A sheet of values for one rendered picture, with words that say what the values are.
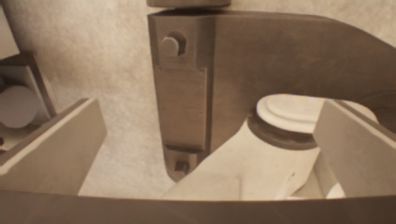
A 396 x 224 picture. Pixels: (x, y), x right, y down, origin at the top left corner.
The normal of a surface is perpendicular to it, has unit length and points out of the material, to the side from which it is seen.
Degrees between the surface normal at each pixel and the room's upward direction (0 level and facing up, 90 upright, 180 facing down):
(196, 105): 0
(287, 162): 90
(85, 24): 0
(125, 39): 0
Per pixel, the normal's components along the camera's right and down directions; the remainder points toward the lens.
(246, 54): -0.21, 0.51
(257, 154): 0.00, -0.85
